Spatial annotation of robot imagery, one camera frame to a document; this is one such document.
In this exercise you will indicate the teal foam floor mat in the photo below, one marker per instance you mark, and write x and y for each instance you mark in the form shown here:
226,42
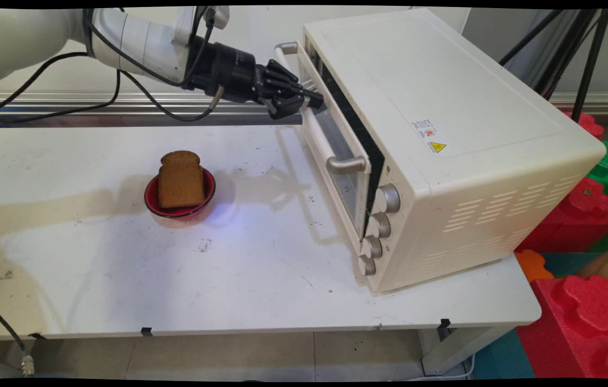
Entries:
502,357

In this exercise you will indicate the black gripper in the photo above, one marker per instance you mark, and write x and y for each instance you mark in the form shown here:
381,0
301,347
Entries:
229,72

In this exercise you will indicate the white table leg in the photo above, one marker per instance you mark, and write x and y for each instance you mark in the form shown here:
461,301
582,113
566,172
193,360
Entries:
460,349

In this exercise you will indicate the brown toast bread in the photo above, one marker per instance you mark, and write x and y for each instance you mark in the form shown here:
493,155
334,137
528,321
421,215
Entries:
180,185

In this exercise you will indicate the yellow warning label sticker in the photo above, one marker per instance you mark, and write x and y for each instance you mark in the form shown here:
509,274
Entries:
432,137

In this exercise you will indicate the orange foam block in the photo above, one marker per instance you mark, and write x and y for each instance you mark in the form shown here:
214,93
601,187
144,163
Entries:
532,266

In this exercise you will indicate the black table edge clip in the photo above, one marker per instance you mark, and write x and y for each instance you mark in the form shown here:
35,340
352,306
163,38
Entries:
146,331
445,323

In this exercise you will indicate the aluminium rail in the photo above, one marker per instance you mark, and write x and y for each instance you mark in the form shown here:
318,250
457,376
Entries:
67,98

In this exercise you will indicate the large red foam block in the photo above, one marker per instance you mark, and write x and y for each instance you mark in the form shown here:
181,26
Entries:
578,322

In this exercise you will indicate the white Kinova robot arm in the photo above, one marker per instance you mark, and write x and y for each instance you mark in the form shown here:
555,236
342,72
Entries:
132,40

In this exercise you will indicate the cream white toaster oven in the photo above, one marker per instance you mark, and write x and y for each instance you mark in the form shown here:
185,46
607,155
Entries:
470,107

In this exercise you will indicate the black tripod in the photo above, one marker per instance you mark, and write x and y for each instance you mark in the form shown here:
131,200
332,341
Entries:
591,64

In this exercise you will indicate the red bowl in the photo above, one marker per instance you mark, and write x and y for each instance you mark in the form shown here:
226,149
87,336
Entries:
207,196

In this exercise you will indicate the small red foam block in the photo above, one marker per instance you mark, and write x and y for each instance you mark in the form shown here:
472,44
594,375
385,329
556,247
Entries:
588,124

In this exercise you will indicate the large cream oven knob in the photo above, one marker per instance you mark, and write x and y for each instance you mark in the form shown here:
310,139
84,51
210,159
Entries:
388,198

